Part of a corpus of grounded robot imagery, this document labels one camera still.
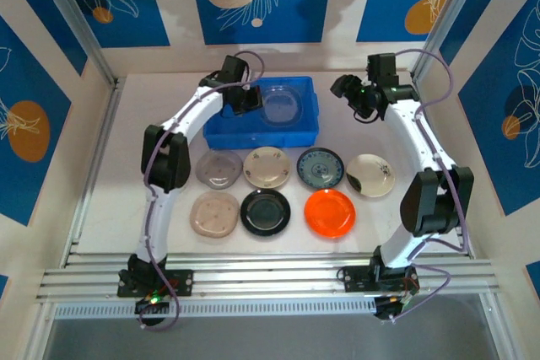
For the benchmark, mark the blue plastic bin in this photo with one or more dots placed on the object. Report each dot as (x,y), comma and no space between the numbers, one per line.
(261,136)

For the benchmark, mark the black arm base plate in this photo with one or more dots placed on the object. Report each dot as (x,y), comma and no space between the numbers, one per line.
(354,277)
(181,282)

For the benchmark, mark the aluminium mounting rail beam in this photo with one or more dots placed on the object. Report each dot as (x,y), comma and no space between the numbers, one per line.
(270,275)

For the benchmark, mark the aluminium side rail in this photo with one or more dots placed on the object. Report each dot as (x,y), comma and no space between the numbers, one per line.
(93,166)

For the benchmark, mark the white plate black brush mark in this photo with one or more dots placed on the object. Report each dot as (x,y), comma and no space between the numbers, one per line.
(371,174)

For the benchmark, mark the aluminium frame post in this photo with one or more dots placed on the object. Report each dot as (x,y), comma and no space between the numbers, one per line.
(449,14)
(80,23)

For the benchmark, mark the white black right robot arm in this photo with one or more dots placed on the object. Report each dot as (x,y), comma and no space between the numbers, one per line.
(407,132)

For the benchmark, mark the grey translucent square plate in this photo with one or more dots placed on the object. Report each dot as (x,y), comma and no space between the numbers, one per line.
(219,170)

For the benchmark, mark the cream floral round plate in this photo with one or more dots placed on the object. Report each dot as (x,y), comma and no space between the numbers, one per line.
(267,167)

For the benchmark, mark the grey metal panel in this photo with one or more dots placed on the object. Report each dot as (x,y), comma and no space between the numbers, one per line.
(270,341)

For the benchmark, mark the aluminium frame leg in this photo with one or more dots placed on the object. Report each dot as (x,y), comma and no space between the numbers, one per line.
(493,326)
(38,334)

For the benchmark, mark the orange round plate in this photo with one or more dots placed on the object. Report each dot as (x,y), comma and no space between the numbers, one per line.
(330,213)

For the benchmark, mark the blue patterned round plate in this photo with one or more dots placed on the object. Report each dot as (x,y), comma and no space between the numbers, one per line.
(320,168)

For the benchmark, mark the black round plate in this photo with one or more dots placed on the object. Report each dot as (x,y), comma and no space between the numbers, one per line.
(266,212)

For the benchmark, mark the pink translucent square plate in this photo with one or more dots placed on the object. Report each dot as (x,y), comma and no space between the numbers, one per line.
(214,213)

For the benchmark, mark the clear glass square plate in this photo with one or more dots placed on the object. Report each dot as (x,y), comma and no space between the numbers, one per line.
(282,107)

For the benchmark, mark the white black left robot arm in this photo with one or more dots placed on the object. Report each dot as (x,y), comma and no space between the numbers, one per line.
(158,216)

